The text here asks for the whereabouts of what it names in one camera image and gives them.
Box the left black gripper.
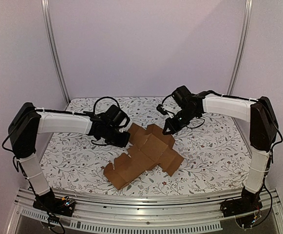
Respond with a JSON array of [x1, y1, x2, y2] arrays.
[[104, 126, 131, 148]]

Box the brown cardboard box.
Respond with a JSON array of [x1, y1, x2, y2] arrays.
[[103, 123, 184, 190]]

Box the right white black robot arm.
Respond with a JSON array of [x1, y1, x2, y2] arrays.
[[156, 85, 283, 213]]

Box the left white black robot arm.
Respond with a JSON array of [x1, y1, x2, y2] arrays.
[[6, 102, 130, 212]]

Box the floral patterned table mat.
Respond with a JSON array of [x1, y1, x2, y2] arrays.
[[40, 97, 251, 196]]

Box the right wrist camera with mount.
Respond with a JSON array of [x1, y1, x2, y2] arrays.
[[156, 104, 174, 117]]

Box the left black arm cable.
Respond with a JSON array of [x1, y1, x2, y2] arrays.
[[92, 97, 120, 115]]

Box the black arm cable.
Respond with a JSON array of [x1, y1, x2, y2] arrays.
[[92, 97, 120, 115], [160, 90, 283, 156]]

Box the front aluminium rail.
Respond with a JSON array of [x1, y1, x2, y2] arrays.
[[4, 190, 283, 234]]

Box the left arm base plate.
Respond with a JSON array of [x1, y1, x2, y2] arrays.
[[33, 191, 76, 217]]

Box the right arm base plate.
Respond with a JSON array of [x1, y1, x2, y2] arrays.
[[220, 197, 263, 217]]

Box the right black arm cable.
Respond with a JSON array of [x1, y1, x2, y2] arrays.
[[160, 90, 283, 156]]

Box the left aluminium frame post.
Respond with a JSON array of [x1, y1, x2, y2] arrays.
[[41, 0, 71, 104]]

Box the aluminium frame post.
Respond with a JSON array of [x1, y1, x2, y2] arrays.
[[41, 0, 71, 104], [226, 0, 253, 95]]

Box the right aluminium frame post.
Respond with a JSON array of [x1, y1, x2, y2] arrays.
[[226, 0, 253, 95]]

